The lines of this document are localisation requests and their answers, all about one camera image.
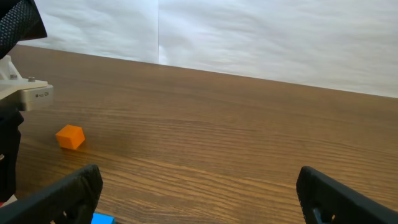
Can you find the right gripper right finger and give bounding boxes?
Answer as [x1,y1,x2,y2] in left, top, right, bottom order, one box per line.
[295,166,398,224]

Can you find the blue cube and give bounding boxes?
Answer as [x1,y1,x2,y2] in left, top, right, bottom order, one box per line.
[91,212,116,224]

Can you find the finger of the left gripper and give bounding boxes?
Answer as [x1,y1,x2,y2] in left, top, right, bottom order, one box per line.
[0,153,20,203]

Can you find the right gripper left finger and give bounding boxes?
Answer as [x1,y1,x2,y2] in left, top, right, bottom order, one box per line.
[0,164,104,224]

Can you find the orange cube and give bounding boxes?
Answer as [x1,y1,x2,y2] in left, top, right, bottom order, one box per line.
[55,124,86,151]

